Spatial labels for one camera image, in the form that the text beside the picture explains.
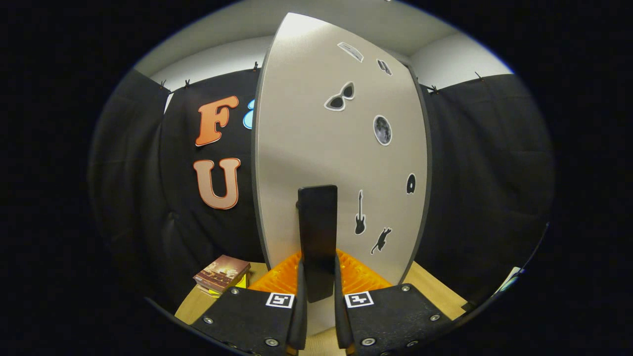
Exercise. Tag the dark grey shoe cabinet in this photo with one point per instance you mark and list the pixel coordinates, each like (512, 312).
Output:
(254, 158)

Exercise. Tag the row of black cloth clips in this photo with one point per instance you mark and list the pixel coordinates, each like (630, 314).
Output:
(255, 66)

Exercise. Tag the beige shoe cabinet door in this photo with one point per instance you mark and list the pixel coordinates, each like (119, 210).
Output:
(306, 123)

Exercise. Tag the black backdrop cloth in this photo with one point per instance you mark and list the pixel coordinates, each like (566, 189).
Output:
(470, 173)

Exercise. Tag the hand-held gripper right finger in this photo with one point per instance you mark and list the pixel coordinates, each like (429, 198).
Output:
(342, 321)

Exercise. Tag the brown cover book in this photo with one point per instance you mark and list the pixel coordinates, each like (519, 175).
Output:
(222, 272)

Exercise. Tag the yellow book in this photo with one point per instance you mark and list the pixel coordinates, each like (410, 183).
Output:
(241, 283)

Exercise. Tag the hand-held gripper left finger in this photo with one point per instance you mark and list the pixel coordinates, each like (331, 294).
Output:
(298, 321)

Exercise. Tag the white and green object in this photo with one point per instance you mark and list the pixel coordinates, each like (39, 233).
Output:
(512, 278)

